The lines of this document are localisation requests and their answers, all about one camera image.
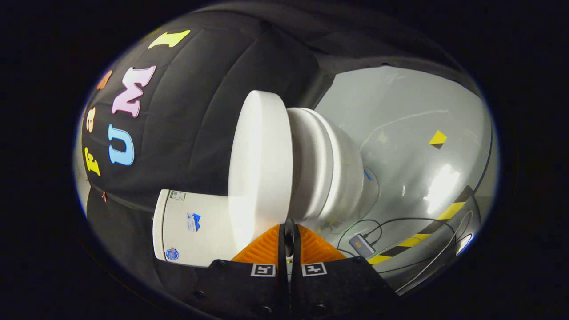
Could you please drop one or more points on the black backdrop cloth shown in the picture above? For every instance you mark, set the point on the black backdrop cloth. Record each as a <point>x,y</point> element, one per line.
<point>200,111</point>

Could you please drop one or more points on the white toilet seat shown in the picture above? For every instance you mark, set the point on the white toilet seat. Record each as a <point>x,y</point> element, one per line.
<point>311,164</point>

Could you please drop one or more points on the yellow black hazard tape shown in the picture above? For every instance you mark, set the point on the yellow black hazard tape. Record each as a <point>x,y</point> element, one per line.
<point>451,210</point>

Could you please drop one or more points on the small grey adapter box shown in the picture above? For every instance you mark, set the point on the small grey adapter box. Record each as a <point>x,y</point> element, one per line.
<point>361,245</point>

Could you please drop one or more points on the white ceramic toilet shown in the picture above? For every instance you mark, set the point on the white ceramic toilet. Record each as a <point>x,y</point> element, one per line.
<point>209,231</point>

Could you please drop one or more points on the yellow black floor sticker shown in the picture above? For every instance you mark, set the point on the yellow black floor sticker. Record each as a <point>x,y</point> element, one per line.
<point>438,139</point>

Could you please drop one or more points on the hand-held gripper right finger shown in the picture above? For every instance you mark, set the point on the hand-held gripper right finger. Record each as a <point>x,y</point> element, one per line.
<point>297,284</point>

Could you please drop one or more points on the white toilet lid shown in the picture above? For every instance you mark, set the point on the white toilet lid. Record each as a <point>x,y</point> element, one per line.
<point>260,169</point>

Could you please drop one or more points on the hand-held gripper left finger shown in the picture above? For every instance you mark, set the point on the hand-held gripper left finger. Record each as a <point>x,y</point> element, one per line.
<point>282,284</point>

